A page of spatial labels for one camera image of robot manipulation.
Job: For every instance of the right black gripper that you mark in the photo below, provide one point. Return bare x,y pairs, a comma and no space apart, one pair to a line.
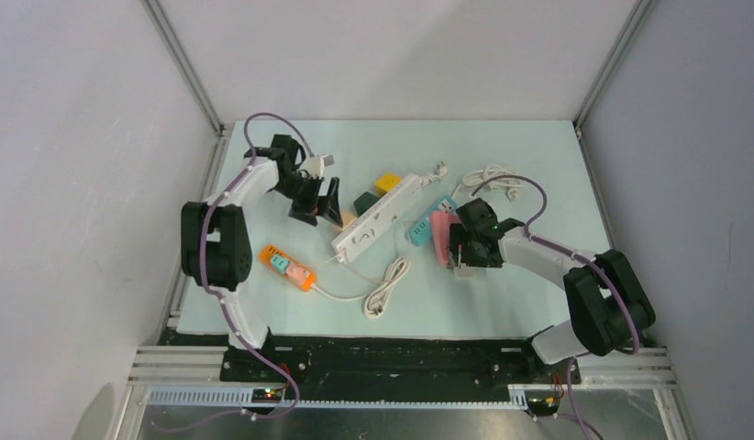
459,236

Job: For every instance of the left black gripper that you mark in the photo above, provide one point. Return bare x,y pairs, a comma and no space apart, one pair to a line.
328,208

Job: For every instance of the beige cube plug adapter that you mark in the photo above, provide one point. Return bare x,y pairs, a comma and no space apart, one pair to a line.
348,219

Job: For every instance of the dark green plug adapter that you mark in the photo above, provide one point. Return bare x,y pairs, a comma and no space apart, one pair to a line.
364,202

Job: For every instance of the pink triangular power strip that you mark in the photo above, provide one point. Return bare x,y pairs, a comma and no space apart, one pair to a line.
440,223

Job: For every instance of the white multicolour power strip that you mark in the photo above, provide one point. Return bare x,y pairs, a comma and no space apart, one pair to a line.
377,220

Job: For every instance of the yellow cube plug adapter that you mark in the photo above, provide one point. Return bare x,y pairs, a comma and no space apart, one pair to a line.
386,183

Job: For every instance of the pink small plug adapter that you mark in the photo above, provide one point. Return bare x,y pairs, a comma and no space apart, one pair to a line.
300,276

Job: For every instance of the teal small plug adapter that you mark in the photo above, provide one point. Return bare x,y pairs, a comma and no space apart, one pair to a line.
280,263

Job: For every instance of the orange power strip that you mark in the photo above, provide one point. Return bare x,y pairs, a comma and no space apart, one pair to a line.
265,255

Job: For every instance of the white plug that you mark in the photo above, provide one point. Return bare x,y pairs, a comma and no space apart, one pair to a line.
464,272

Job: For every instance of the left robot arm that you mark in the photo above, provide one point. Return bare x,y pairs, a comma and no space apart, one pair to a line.
215,245

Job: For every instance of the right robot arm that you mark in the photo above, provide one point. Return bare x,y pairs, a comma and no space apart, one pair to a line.
608,306

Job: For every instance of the right circuit board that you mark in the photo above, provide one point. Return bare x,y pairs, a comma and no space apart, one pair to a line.
543,407

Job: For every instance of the circuit board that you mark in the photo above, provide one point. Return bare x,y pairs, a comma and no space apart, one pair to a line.
266,395
543,407

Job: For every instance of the left circuit board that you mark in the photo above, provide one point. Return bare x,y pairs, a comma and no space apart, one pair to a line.
266,395

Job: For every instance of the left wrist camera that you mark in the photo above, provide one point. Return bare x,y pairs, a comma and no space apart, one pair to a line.
315,166

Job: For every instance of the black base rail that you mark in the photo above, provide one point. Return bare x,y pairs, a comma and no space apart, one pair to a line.
376,369

